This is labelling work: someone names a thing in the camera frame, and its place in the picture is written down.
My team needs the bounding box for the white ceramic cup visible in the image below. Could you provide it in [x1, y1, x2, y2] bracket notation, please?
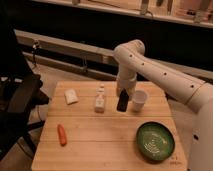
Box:
[132, 90, 148, 112]

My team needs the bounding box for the orange carrot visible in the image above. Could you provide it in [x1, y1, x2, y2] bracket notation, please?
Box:
[57, 124, 67, 146]

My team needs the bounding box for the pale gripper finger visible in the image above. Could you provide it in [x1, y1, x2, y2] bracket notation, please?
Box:
[116, 87, 121, 97]
[127, 89, 135, 100]

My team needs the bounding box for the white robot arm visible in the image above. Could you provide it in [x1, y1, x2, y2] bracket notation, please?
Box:
[113, 39, 213, 171]

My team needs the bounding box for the wooden table board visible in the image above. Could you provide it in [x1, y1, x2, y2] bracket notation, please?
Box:
[32, 81, 187, 171]

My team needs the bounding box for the green bowl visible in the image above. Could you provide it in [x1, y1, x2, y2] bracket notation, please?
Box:
[136, 121, 175, 162]

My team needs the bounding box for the small white bottle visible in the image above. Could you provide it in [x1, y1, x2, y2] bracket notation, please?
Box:
[95, 84, 105, 113]

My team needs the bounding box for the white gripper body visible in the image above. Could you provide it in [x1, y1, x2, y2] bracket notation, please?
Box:
[116, 71, 137, 90]

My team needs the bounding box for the black office chair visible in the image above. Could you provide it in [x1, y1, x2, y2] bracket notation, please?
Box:
[0, 5, 49, 161]

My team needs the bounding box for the black eraser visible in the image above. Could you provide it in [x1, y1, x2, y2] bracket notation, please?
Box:
[117, 89, 129, 112]

